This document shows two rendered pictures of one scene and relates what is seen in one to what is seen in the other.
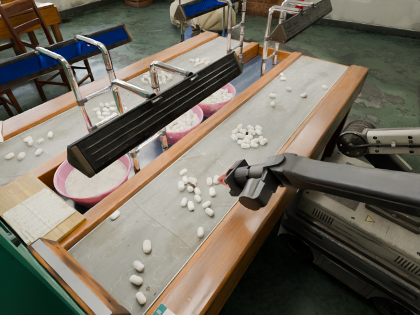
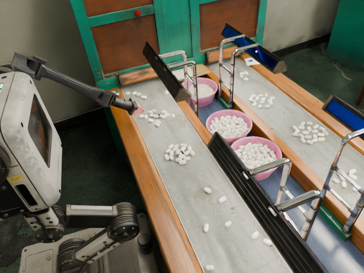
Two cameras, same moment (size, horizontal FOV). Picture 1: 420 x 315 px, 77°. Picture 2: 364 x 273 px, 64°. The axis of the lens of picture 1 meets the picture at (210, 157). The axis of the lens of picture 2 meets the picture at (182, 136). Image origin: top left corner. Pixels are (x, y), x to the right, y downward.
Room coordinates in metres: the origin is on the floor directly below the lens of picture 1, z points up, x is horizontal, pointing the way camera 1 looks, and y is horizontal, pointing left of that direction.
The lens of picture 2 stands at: (1.57, -1.06, 1.85)
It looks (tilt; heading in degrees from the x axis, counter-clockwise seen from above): 41 degrees down; 126
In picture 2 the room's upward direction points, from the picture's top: 6 degrees counter-clockwise
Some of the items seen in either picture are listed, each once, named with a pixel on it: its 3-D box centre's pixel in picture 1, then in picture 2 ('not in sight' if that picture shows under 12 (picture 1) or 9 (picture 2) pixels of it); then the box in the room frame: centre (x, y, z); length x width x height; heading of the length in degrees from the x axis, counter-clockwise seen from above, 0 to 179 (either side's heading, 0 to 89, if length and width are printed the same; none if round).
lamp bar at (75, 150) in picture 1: (173, 97); (162, 67); (0.66, 0.10, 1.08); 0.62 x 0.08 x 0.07; 143
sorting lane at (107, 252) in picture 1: (255, 129); (186, 164); (0.97, -0.21, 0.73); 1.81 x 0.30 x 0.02; 143
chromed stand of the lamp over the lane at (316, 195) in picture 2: (284, 49); (274, 219); (1.49, -0.42, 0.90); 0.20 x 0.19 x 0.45; 143
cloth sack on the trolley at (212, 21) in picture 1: (209, 15); not in sight; (4.11, -0.02, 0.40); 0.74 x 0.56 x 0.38; 149
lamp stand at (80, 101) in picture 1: (90, 101); (237, 75); (0.95, 0.48, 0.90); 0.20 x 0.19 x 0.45; 143
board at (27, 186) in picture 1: (34, 209); (186, 73); (0.51, 0.56, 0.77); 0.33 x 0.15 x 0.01; 53
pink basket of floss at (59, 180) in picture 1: (97, 178); (198, 93); (0.69, 0.43, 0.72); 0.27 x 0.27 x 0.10
